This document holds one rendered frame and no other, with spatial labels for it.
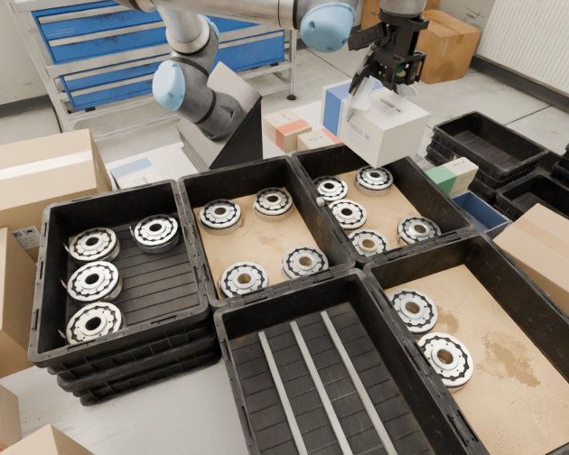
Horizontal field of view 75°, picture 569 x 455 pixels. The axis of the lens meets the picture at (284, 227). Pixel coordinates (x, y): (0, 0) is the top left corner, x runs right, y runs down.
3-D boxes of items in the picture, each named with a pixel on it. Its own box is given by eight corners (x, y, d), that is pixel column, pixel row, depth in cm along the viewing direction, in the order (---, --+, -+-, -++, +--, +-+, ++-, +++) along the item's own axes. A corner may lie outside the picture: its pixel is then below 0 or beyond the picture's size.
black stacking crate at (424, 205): (288, 188, 109) (289, 155, 100) (377, 167, 116) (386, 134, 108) (351, 297, 83) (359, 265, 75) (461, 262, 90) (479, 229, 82)
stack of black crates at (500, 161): (407, 198, 206) (432, 125, 173) (445, 181, 216) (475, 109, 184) (465, 246, 182) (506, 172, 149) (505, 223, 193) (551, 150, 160)
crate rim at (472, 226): (288, 161, 102) (288, 153, 100) (384, 140, 109) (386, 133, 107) (357, 272, 76) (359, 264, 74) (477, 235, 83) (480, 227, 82)
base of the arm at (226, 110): (200, 122, 125) (176, 107, 117) (229, 88, 120) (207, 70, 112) (214, 151, 117) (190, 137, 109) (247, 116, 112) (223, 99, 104)
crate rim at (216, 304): (177, 184, 95) (175, 177, 93) (288, 161, 102) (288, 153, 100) (212, 316, 69) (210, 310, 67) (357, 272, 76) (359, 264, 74)
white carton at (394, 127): (319, 123, 88) (322, 87, 81) (359, 110, 92) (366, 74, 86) (375, 169, 76) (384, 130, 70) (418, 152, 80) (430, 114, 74)
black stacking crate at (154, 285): (66, 239, 94) (45, 207, 86) (183, 212, 101) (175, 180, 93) (59, 392, 69) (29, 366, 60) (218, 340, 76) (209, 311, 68)
